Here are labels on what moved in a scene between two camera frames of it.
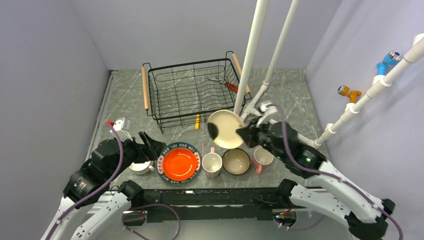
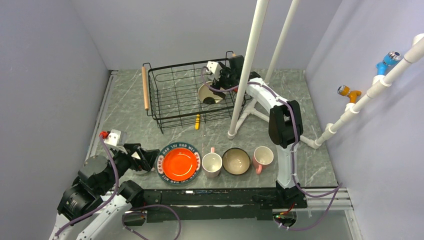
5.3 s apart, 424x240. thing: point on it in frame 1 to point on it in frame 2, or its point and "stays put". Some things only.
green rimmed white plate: [166, 149] stays put
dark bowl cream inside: [236, 161] stays put
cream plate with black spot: [222, 125] to [206, 95]
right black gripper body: [262, 135] to [227, 77]
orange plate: [179, 164] stays put
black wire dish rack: [188, 94] stays put
